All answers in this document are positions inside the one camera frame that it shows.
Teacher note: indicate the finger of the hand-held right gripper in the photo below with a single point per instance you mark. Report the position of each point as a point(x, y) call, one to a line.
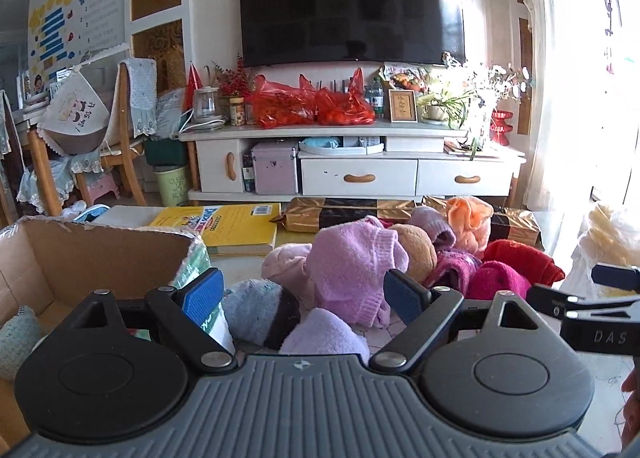
point(550, 300)
point(612, 275)

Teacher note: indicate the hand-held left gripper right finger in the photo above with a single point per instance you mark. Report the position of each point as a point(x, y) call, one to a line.
point(405, 295)

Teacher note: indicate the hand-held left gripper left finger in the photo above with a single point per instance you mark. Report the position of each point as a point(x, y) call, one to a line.
point(202, 295)

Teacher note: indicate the tan sock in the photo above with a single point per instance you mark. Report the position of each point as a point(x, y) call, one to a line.
point(417, 248)

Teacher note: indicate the red knit hat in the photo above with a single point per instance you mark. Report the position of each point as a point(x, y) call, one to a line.
point(520, 258)

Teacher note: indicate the hot pink sock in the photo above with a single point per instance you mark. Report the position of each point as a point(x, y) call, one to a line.
point(495, 283)

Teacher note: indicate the grey and black knit hat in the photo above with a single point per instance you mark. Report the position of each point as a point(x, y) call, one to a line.
point(260, 313)

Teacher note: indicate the pink purple knitted sock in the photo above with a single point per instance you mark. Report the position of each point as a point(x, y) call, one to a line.
point(350, 268)

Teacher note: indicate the mauve ribbed sock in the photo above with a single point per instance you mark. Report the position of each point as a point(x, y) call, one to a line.
point(435, 223)

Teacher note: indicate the pale pink sock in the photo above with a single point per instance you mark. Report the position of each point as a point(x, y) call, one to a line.
point(285, 263)

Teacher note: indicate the orange sock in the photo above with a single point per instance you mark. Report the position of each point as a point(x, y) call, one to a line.
point(467, 220)

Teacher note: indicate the cardboard box with green print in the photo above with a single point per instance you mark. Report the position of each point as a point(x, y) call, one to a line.
point(55, 258)

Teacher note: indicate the teal knitted sock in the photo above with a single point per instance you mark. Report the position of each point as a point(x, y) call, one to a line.
point(17, 338)

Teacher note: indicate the white patterned desktop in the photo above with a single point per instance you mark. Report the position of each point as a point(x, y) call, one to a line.
point(235, 269)

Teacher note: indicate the person's right hand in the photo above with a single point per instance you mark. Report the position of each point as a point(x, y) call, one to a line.
point(631, 418)

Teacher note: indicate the cream plush cloth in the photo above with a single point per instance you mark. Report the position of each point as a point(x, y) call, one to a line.
point(615, 233)

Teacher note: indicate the yellow book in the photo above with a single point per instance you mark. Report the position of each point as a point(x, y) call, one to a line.
point(235, 230)

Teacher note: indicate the gold and black package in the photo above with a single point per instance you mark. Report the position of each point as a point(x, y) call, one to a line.
point(515, 223)
point(305, 215)

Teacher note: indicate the light green waste bin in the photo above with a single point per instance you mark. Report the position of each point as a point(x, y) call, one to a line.
point(172, 185)

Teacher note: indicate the blue and white object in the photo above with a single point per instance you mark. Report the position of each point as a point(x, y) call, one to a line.
point(92, 213)

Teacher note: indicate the pink storage case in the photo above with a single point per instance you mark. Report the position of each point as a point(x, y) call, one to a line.
point(275, 167)

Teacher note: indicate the white television cabinet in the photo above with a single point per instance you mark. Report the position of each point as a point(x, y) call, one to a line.
point(325, 170)

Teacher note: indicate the pink stool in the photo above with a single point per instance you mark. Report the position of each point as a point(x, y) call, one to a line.
point(97, 185)

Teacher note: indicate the stack of magazines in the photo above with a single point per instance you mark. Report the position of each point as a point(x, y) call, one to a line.
point(470, 150)

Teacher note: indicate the snack jar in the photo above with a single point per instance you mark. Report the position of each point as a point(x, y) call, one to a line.
point(237, 111)

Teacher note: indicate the pale quilted cushion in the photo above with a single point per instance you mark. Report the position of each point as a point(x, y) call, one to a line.
point(170, 110)

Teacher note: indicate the wooden framed picture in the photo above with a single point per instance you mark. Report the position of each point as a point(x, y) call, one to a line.
point(403, 106)

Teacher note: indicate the glass electric kettle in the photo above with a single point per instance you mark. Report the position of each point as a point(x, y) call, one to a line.
point(206, 105)

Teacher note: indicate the red plastic bag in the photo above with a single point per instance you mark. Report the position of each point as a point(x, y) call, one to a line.
point(345, 110)
point(280, 105)

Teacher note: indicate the green label water bottle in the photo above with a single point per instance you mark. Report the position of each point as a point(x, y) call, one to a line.
point(376, 97)

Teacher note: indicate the small red flag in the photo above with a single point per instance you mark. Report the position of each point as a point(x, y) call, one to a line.
point(192, 82)

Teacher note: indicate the wrapped gift basket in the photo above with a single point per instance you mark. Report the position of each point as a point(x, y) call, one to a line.
point(407, 80)

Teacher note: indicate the red berry branches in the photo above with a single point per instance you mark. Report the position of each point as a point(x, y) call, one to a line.
point(235, 80)

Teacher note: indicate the blue lace chair cover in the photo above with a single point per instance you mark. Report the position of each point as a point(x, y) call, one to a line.
point(137, 87)

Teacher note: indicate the white curtain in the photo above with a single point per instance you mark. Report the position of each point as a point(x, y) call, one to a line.
point(565, 62)

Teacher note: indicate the wooden dining table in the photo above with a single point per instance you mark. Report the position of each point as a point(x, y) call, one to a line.
point(37, 152)

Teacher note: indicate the white flower bouquet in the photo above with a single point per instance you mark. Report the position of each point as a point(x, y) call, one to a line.
point(492, 82)

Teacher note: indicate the cartoon print chair cover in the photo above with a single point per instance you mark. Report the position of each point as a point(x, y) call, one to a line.
point(75, 107)

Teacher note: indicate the wooden chair with lace cover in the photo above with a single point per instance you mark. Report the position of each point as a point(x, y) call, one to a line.
point(6, 137)

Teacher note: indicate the black television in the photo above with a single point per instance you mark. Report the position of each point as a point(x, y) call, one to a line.
point(350, 7)

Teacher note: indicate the wall chart poster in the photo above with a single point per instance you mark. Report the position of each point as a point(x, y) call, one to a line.
point(55, 27)

